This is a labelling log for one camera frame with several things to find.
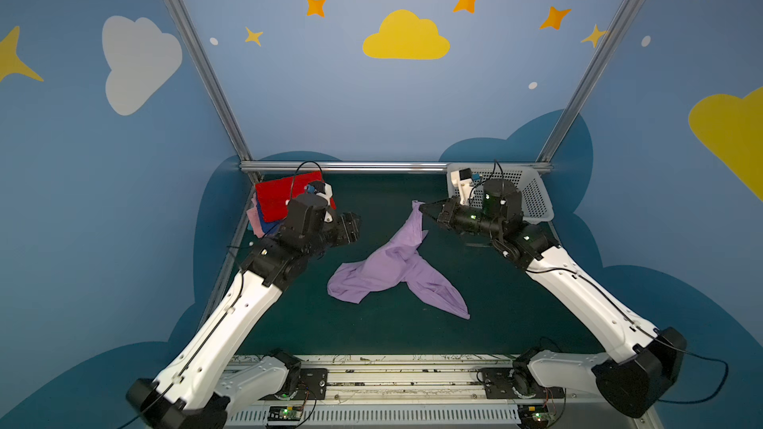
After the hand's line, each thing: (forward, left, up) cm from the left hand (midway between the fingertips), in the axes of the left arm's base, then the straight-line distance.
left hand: (355, 219), depth 71 cm
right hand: (+1, -16, +4) cm, 17 cm away
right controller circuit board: (-36, -44, -30) cm, 65 cm away
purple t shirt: (-1, -11, -18) cm, 21 cm away
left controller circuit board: (-36, +16, -30) cm, 50 cm away
